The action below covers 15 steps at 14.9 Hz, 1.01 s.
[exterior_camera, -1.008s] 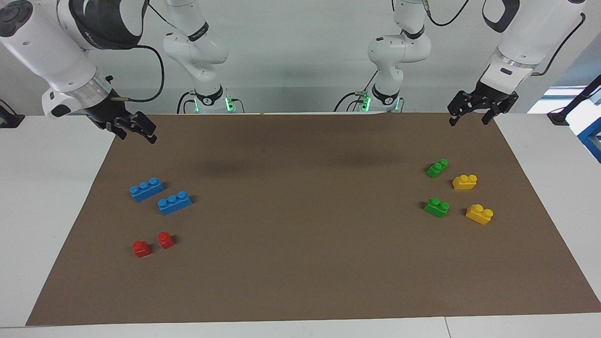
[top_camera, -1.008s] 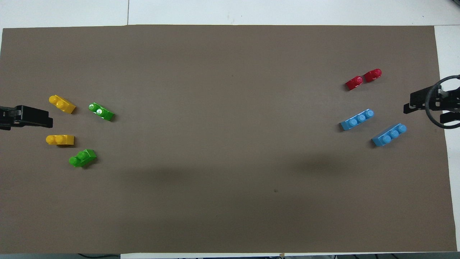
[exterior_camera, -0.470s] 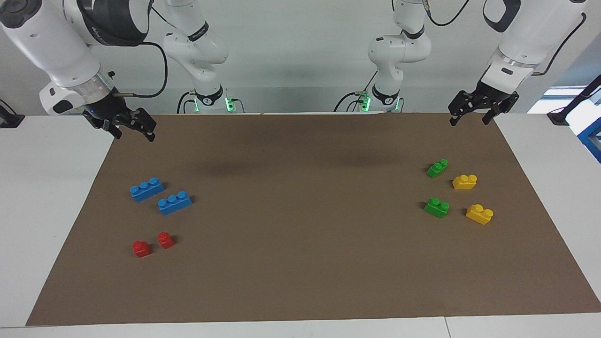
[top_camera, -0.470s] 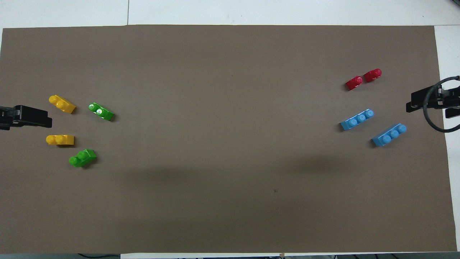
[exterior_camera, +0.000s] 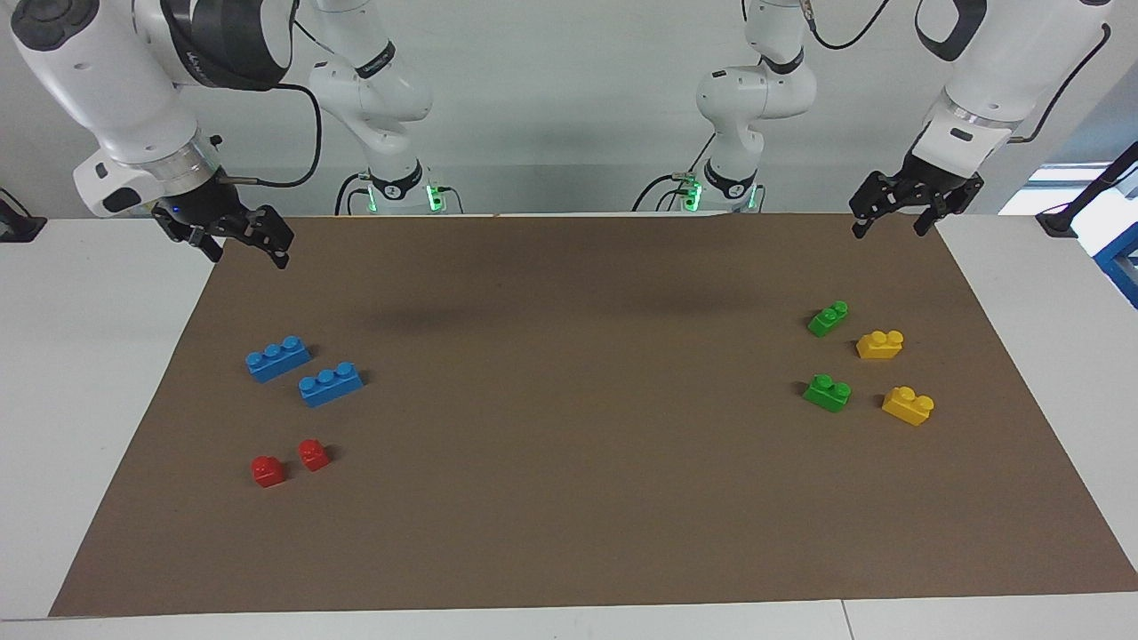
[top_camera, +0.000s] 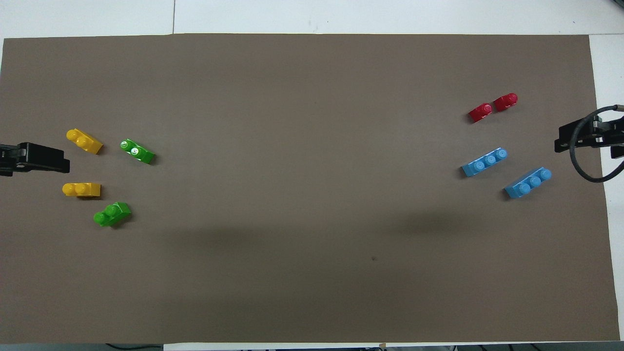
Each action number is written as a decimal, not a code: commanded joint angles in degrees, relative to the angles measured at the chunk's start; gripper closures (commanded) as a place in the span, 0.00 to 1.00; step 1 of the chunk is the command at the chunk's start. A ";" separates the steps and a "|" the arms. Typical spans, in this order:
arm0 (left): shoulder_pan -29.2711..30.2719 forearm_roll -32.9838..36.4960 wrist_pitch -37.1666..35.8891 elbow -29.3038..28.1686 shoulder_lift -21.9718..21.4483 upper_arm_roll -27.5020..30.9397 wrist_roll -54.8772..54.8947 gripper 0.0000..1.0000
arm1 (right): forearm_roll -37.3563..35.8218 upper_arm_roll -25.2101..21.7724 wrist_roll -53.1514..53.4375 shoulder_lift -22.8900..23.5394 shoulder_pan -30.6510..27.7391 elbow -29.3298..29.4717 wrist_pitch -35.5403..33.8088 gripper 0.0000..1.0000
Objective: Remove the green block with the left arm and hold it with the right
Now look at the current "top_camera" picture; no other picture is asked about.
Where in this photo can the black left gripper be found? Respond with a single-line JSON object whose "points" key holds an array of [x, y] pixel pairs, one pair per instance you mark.
{"points": [[9, 158]]}

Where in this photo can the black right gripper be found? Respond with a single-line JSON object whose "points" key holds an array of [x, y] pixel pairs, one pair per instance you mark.
{"points": [[612, 131]]}

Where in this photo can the green two-stud toy block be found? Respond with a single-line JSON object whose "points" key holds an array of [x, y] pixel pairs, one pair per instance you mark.
{"points": [[112, 215], [139, 152]]}

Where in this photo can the blue three-stud toy block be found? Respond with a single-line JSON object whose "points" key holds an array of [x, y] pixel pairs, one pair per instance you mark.
{"points": [[527, 184], [484, 163]]}

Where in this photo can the yellow two-stud toy block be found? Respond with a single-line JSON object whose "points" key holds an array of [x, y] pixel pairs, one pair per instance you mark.
{"points": [[82, 189], [85, 142]]}

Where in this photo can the red one-stud toy block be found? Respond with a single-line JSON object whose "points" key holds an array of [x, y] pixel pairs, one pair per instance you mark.
{"points": [[505, 102], [480, 113]]}

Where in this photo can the brown paper table mat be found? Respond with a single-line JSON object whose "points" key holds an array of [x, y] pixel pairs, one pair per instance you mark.
{"points": [[312, 195]]}

